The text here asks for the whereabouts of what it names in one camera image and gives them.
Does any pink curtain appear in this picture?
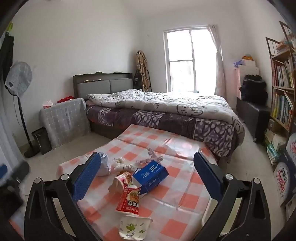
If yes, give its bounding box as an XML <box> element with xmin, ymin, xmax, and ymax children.
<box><xmin>208</xmin><ymin>24</ymin><xmax>226</xmax><ymax>98</ymax></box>

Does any blue carton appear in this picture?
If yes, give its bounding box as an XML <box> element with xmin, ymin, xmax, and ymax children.
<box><xmin>132</xmin><ymin>161</ymin><xmax>169</xmax><ymax>195</ymax></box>

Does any black hanging garment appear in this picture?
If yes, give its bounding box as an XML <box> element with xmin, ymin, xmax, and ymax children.
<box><xmin>0</xmin><ymin>35</ymin><xmax>14</xmax><ymax>81</ymax></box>

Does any covered pedestal fan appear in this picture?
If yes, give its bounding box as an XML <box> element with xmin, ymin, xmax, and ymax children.
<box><xmin>5</xmin><ymin>61</ymin><xmax>41</xmax><ymax>158</ymax></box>

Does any plaid coat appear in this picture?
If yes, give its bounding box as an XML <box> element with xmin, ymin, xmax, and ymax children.
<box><xmin>136</xmin><ymin>50</ymin><xmax>151</xmax><ymax>91</ymax></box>

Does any black bin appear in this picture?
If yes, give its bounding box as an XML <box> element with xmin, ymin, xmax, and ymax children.
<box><xmin>32</xmin><ymin>127</ymin><xmax>52</xmax><ymax>154</ymax></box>

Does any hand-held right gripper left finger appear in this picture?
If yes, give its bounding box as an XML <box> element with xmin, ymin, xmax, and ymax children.
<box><xmin>24</xmin><ymin>152</ymin><xmax>102</xmax><ymax>241</ymax></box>

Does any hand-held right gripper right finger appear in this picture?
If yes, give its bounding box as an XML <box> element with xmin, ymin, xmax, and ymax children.
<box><xmin>193</xmin><ymin>151</ymin><xmax>271</xmax><ymax>241</ymax></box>

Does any orange checkered tablecloth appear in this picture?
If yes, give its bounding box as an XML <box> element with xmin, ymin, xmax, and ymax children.
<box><xmin>14</xmin><ymin>124</ymin><xmax>222</xmax><ymax>241</ymax></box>

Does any pink fuzzy star toy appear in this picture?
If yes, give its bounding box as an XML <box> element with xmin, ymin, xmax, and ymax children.
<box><xmin>136</xmin><ymin>148</ymin><xmax>163</xmax><ymax>166</ymax></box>

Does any grey crumpled plastic bag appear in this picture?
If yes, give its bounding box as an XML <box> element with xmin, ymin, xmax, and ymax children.
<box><xmin>96</xmin><ymin>152</ymin><xmax>111</xmax><ymax>177</ymax></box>

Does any black hanging bag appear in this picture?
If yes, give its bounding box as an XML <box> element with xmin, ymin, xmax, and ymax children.
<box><xmin>133</xmin><ymin>69</ymin><xmax>144</xmax><ymax>90</ymax></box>

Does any white doodle quilt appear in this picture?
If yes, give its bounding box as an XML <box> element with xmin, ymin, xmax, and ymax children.
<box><xmin>87</xmin><ymin>89</ymin><xmax>245</xmax><ymax>139</ymax></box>

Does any white drawer cabinet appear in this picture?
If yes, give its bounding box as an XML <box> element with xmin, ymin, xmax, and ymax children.
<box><xmin>235</xmin><ymin>59</ymin><xmax>260</xmax><ymax>98</ymax></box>

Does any red snack packet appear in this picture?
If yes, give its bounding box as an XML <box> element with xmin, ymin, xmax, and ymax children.
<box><xmin>115</xmin><ymin>184</ymin><xmax>141</xmax><ymax>214</ymax></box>

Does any purple patterned blanket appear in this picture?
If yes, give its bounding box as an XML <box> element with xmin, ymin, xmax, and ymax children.
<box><xmin>86</xmin><ymin>104</ymin><xmax>238</xmax><ymax>163</ymax></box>

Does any green printed paper cup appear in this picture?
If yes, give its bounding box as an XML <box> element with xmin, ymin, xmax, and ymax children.
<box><xmin>118</xmin><ymin>214</ymin><xmax>153</xmax><ymax>240</ymax></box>

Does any red and white carton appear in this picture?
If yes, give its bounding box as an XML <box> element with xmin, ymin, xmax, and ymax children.
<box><xmin>273</xmin><ymin>160</ymin><xmax>296</xmax><ymax>207</ymax></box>
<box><xmin>285</xmin><ymin>133</ymin><xmax>296</xmax><ymax>163</ymax></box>

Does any stack of books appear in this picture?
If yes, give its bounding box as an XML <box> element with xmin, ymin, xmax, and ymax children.
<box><xmin>265</xmin><ymin>128</ymin><xmax>287</xmax><ymax>165</ymax></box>

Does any window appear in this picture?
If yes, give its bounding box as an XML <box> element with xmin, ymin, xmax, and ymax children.
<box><xmin>163</xmin><ymin>24</ymin><xmax>216</xmax><ymax>93</ymax></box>

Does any wooden bookshelf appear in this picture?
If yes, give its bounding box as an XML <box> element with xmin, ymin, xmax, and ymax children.
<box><xmin>265</xmin><ymin>21</ymin><xmax>296</xmax><ymax>139</ymax></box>

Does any row of books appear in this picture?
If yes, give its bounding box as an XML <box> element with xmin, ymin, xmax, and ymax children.
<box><xmin>272</xmin><ymin>58</ymin><xmax>296</xmax><ymax>90</ymax></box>
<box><xmin>272</xmin><ymin>93</ymin><xmax>293</xmax><ymax>126</ymax></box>

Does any bed with grey headboard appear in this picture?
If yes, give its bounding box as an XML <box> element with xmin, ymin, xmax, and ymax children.
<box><xmin>73</xmin><ymin>73</ymin><xmax>245</xmax><ymax>164</ymax></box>

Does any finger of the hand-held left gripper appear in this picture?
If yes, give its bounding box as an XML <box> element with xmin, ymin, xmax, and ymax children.
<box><xmin>0</xmin><ymin>160</ymin><xmax>31</xmax><ymax>183</ymax></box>

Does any black storage bench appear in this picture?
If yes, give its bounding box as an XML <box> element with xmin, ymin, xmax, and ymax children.
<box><xmin>236</xmin><ymin>97</ymin><xmax>271</xmax><ymax>143</ymax></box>

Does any black backpack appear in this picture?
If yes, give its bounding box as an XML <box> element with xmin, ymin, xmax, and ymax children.
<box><xmin>239</xmin><ymin>74</ymin><xmax>269</xmax><ymax>105</ymax></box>

